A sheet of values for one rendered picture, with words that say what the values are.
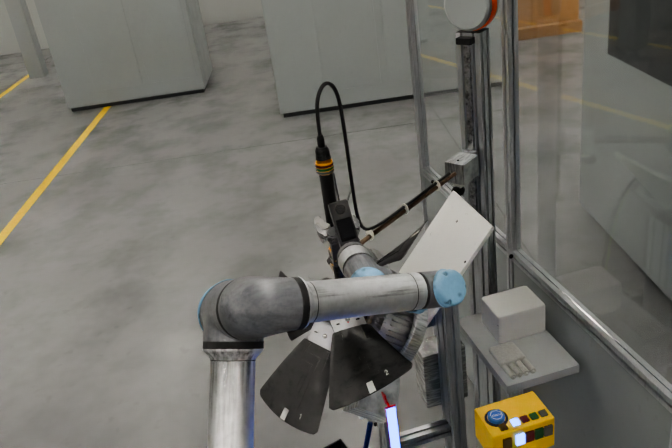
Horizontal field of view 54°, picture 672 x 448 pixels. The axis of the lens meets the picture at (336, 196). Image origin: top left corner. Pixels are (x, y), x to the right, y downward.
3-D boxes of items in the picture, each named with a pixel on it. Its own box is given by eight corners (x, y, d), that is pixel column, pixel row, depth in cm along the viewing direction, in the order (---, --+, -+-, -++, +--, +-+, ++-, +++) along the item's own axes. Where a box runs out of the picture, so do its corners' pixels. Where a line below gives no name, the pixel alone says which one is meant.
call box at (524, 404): (533, 421, 168) (533, 389, 163) (555, 450, 159) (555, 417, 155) (475, 439, 165) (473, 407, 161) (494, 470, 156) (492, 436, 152)
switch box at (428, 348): (457, 379, 235) (453, 329, 226) (468, 396, 227) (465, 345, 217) (417, 391, 232) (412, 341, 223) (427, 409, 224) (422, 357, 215)
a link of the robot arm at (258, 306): (236, 274, 111) (466, 256, 134) (215, 278, 120) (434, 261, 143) (241, 345, 109) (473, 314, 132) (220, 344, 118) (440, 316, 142)
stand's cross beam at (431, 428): (446, 427, 226) (445, 418, 225) (451, 435, 223) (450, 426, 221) (394, 443, 223) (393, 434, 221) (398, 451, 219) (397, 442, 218)
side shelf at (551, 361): (519, 308, 233) (519, 301, 232) (579, 372, 201) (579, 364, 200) (456, 326, 228) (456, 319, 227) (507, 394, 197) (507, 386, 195)
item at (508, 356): (512, 345, 211) (512, 339, 211) (537, 373, 198) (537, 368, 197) (488, 352, 210) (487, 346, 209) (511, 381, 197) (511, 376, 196)
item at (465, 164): (462, 171, 219) (461, 148, 216) (481, 175, 215) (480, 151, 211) (445, 184, 213) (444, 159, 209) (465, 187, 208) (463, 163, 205)
